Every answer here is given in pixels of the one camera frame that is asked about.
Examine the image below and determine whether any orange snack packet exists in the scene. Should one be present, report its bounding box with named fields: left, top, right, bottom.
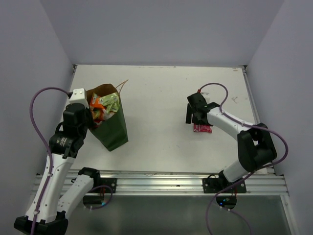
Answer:
left=89, top=93, right=108, bottom=121

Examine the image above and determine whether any green paper bag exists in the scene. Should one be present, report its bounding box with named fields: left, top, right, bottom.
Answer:
left=87, top=82, right=128, bottom=151

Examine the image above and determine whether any green candy packet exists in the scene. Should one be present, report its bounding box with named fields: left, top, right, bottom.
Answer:
left=98, top=92, right=120, bottom=114

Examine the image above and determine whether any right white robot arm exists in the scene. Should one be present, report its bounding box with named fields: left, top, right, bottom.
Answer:
left=186, top=93, right=277, bottom=192

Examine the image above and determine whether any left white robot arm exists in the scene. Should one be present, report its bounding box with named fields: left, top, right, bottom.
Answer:
left=14, top=103, right=102, bottom=235

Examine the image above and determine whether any pink candy packet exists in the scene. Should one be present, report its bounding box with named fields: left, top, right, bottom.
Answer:
left=193, top=124, right=212, bottom=133

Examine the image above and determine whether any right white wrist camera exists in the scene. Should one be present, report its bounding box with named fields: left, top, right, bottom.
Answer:
left=201, top=92, right=210, bottom=103

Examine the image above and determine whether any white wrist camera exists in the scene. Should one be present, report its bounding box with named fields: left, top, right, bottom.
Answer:
left=201, top=92, right=210, bottom=103
left=69, top=88, right=89, bottom=108

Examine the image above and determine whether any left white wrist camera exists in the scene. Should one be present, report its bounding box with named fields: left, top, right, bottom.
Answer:
left=69, top=88, right=89, bottom=108

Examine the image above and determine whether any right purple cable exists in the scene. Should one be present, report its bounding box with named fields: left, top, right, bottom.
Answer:
left=198, top=82, right=289, bottom=235

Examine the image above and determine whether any purple cable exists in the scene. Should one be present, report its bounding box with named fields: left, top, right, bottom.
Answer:
left=198, top=82, right=289, bottom=235
left=26, top=87, right=113, bottom=235

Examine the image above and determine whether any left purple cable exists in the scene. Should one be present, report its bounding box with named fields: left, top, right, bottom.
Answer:
left=26, top=87, right=113, bottom=235

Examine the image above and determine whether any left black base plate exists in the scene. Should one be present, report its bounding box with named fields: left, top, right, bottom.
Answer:
left=88, top=177, right=117, bottom=194

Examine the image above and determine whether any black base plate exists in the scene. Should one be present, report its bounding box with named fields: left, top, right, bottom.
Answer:
left=88, top=177, right=117, bottom=194
left=201, top=174, right=247, bottom=194

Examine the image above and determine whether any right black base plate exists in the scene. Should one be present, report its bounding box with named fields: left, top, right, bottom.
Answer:
left=201, top=174, right=247, bottom=194

